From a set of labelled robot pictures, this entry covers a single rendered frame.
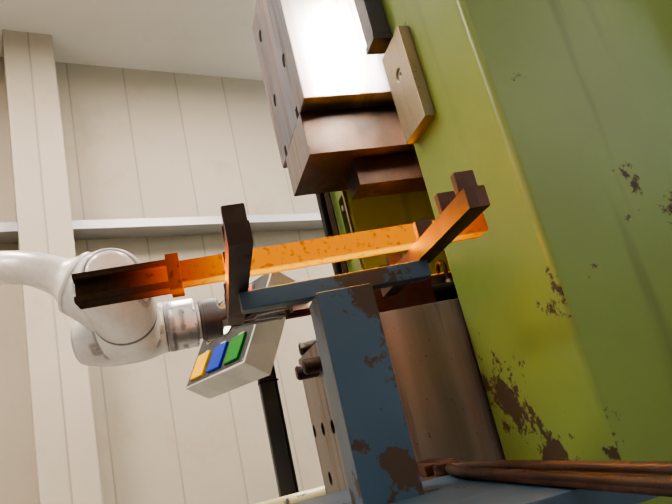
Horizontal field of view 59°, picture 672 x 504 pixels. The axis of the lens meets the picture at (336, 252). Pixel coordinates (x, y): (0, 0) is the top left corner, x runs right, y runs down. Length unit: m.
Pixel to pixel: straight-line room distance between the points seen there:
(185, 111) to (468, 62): 4.24
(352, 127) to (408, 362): 0.51
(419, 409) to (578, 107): 0.48
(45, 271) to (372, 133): 0.65
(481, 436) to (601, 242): 0.35
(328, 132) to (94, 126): 3.68
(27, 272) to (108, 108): 3.91
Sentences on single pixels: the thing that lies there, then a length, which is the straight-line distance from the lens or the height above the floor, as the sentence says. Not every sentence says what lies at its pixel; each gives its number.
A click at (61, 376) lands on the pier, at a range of 3.80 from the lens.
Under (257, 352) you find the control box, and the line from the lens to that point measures 1.50.
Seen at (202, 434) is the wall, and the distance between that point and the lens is 4.19.
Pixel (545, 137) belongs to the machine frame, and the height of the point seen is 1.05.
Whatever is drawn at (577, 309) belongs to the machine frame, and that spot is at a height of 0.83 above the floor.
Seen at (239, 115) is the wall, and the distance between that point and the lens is 5.15.
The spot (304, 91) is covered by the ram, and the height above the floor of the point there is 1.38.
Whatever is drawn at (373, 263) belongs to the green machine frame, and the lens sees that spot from 1.40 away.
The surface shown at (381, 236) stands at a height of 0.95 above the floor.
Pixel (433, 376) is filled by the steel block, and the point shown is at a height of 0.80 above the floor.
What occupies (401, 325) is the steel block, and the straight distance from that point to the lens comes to 0.94.
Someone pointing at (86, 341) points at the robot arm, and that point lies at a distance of 1.07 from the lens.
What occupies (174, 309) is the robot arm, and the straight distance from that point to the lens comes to 1.08.
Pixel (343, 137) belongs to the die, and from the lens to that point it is 1.20.
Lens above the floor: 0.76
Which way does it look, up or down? 16 degrees up
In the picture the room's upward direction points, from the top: 13 degrees counter-clockwise
